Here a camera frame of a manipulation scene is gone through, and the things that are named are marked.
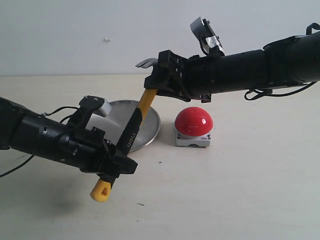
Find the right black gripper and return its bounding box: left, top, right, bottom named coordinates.
left=144, top=50, right=219, bottom=103

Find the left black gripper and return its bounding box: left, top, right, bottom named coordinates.
left=58, top=126, right=138, bottom=185

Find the yellow black claw hammer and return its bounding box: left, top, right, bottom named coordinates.
left=89, top=57, right=166, bottom=202

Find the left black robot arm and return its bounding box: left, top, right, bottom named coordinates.
left=0, top=95, right=138, bottom=181

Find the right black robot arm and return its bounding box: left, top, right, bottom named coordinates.
left=144, top=32, right=320, bottom=103

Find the red dome push button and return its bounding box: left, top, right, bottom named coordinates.
left=174, top=106, right=214, bottom=148

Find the round steel plate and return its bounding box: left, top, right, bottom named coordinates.
left=86, top=100, right=161, bottom=152

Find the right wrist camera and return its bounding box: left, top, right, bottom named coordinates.
left=190, top=16, right=225, bottom=57

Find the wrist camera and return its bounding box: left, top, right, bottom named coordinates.
left=190, top=16, right=225, bottom=57
left=66, top=95, right=112, bottom=129

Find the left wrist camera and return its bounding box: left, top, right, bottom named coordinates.
left=66, top=95, right=112, bottom=129

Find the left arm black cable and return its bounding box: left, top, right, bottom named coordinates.
left=0, top=106, right=81, bottom=179

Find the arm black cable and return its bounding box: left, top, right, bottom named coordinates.
left=244, top=22, right=320, bottom=101
left=0, top=106, right=81, bottom=179

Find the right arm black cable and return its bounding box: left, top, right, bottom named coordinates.
left=244, top=22, right=320, bottom=101

